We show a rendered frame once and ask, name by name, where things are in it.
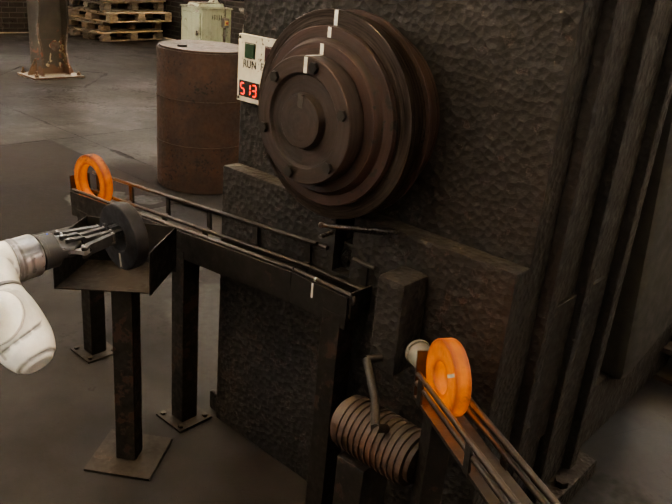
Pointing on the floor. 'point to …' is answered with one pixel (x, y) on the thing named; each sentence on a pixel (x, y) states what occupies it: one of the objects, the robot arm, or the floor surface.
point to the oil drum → (196, 114)
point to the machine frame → (470, 227)
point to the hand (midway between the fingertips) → (122, 229)
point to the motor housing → (371, 452)
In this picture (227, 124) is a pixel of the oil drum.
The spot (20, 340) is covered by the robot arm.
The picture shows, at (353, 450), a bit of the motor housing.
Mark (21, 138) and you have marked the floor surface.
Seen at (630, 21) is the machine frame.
